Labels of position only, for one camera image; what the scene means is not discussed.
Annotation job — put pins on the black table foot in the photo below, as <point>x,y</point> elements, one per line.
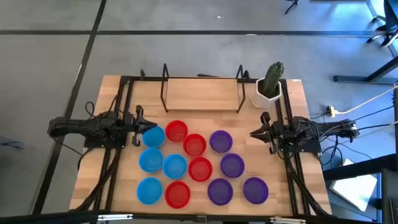
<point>357,79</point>

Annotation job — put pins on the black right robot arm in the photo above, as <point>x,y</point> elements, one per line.
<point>329,129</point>

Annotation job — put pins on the office chair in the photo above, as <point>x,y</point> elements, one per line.
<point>391,15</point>

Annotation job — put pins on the white plant pot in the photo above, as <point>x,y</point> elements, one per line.
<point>258,99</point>

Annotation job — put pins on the purple plastic mini bowl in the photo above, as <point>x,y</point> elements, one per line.
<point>255,190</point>
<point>232,165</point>
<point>221,141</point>
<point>220,191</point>

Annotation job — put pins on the white flat panel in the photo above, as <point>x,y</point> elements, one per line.
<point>354,189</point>

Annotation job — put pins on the blue plastic mini bowl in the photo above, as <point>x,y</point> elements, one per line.
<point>149,190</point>
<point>155,140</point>
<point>150,160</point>
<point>174,166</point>

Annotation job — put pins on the yellow power strip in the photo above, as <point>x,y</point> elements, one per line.
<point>330,111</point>

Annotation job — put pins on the green cactus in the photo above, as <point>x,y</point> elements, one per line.
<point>273,77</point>

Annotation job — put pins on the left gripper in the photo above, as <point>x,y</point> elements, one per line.
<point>138,126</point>

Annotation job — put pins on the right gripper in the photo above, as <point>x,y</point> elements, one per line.
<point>273,132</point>

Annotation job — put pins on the black office desk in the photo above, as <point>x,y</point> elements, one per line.
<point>357,169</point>

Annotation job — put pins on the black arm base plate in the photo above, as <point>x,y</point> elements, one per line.
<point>311,147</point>
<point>93,144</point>

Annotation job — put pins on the red plastic mini bowl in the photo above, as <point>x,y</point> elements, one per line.
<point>177,194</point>
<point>194,144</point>
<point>176,131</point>
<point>200,169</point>

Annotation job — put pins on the black tripod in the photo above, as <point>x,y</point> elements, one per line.
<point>291,7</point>

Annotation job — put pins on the black aluminium table frame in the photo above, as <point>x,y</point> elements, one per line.
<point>149,78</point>

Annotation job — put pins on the silver frame bracket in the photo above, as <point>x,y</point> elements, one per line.
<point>287,220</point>
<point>115,217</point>

